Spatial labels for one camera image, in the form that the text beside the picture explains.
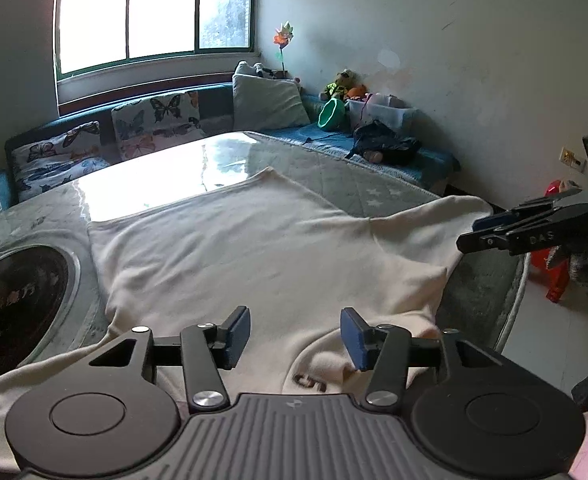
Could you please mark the wall socket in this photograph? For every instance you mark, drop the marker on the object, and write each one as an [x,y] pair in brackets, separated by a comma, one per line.
[572,157]

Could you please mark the window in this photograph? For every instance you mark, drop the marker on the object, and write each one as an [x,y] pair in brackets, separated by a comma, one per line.
[163,10]

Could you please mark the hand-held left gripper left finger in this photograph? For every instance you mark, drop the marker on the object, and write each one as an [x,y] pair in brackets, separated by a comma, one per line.
[236,340]

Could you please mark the dark blue sofa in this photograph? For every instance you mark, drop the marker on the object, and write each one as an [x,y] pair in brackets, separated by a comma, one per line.
[213,100]

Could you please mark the dark clothing pile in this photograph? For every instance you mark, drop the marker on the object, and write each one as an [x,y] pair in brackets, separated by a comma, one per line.
[379,140]

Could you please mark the colourful pinwheel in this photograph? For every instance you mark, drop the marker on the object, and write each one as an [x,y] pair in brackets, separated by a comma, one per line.
[284,37]

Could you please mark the green plastic bowl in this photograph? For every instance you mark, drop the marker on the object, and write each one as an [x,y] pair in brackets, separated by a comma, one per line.
[331,114]

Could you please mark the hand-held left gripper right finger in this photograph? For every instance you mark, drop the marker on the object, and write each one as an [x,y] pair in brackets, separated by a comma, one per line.
[356,342]

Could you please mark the plush toy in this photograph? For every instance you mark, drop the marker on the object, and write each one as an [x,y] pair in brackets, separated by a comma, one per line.
[344,82]

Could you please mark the red plastic stool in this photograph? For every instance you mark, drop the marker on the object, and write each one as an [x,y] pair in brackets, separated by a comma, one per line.
[554,280]

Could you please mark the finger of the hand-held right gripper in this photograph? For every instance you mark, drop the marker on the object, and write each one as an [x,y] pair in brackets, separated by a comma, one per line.
[524,240]
[494,221]

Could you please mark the grey pillow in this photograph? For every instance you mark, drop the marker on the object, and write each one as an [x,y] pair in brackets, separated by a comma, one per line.
[269,102]

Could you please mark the butterfly cushion with blue print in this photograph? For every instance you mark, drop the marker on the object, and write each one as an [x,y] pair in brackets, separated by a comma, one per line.
[58,160]

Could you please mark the cream sweater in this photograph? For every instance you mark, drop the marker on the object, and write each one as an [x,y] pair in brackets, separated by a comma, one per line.
[274,250]

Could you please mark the black round induction cooktop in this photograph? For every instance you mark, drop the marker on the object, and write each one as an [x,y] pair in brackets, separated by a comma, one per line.
[13,310]

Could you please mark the clear plastic storage box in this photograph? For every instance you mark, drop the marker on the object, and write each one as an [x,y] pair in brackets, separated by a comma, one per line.
[389,115]

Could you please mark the white pillow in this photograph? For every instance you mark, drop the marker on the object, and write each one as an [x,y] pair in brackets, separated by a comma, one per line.
[246,67]

